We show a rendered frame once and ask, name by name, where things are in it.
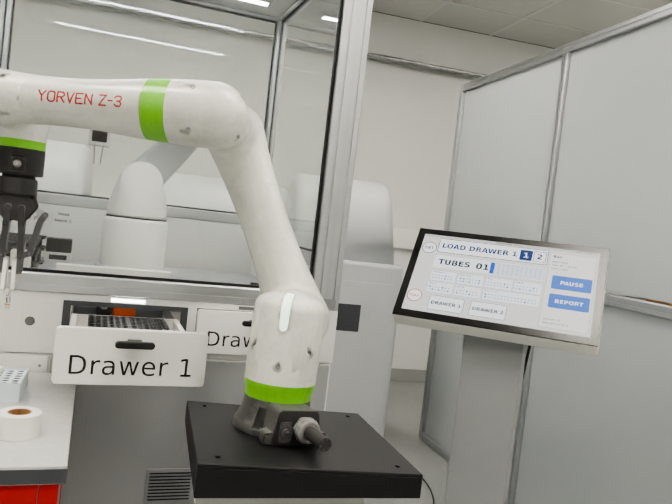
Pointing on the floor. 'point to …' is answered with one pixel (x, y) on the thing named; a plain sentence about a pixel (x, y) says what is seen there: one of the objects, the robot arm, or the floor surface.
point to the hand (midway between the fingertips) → (9, 273)
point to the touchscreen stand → (485, 421)
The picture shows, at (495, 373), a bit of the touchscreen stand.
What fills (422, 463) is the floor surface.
